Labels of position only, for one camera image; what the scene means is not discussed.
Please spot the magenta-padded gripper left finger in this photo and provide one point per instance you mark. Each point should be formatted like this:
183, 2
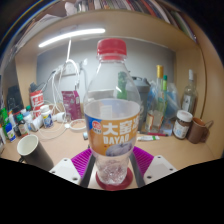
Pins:
66, 168

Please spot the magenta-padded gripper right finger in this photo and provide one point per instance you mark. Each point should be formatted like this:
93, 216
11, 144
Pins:
158, 168

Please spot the clear bottle with red cap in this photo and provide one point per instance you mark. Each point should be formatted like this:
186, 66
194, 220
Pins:
111, 136

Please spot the black mug with white inside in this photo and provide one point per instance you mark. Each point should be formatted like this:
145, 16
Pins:
36, 156

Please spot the white toothpaste tube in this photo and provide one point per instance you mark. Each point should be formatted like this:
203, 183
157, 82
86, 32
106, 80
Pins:
148, 137

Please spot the flat round red coaster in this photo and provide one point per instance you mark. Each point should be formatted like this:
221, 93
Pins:
100, 184

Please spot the round white-rimmed lid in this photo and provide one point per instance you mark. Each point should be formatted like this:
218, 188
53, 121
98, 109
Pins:
71, 124

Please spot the brown jar with white lid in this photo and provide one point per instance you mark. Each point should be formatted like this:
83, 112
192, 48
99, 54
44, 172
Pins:
181, 126

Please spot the brown ceramic mug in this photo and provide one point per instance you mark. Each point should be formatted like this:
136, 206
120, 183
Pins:
196, 131

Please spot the white pill bottle blue label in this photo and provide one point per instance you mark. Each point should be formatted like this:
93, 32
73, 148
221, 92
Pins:
46, 117

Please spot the maroon pouch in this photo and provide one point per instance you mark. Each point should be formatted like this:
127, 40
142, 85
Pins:
71, 105

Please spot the clear plastic bag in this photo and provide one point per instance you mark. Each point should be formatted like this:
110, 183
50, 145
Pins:
171, 100

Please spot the grey shaker bottle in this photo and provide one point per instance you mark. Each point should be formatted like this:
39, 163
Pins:
145, 96

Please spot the clear glass bottle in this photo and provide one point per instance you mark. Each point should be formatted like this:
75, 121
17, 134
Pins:
190, 96

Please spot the black plastic container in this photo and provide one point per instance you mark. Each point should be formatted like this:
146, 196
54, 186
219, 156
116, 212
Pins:
15, 98

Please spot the white LED light bar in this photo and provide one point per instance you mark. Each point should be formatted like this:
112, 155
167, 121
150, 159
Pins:
71, 35

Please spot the white wall power outlet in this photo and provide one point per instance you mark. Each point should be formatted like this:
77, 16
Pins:
69, 68

